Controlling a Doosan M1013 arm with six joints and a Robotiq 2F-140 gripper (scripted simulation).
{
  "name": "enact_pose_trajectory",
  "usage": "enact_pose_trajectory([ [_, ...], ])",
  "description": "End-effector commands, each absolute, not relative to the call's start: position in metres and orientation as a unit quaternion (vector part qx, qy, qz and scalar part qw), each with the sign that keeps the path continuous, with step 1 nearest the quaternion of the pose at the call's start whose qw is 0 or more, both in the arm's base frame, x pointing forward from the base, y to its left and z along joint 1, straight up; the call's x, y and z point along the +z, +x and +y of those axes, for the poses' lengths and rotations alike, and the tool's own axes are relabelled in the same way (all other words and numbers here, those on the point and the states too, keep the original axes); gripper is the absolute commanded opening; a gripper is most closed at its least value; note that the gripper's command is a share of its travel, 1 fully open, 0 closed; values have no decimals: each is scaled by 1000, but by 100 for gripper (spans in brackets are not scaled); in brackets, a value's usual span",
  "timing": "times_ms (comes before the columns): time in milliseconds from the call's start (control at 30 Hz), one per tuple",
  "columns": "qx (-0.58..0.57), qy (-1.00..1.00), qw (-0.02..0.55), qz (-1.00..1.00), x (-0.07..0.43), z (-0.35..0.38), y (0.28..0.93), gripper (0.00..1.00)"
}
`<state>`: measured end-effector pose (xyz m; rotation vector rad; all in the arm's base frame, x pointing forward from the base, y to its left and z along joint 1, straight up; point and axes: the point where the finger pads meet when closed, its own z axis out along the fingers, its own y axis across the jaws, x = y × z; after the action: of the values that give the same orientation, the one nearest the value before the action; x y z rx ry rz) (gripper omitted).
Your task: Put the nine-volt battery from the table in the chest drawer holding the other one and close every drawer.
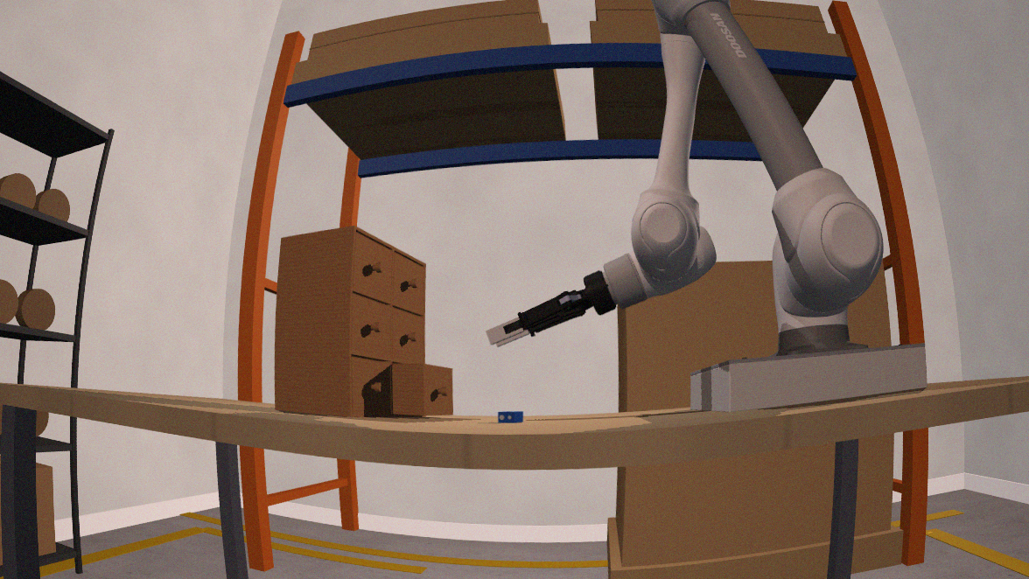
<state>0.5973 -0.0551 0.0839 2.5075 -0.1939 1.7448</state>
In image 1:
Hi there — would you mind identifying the brown wooden chest of drawers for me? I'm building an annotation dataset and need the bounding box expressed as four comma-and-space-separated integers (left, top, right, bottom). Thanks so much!
275, 226, 426, 417

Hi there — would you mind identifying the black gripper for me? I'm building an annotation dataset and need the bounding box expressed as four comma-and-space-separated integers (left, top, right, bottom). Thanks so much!
486, 272, 616, 346

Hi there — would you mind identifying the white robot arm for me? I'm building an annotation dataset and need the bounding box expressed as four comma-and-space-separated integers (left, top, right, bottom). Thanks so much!
602, 0, 884, 357

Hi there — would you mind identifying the blue 9v battery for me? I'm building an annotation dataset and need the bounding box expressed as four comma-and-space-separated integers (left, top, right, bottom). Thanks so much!
498, 411, 523, 423

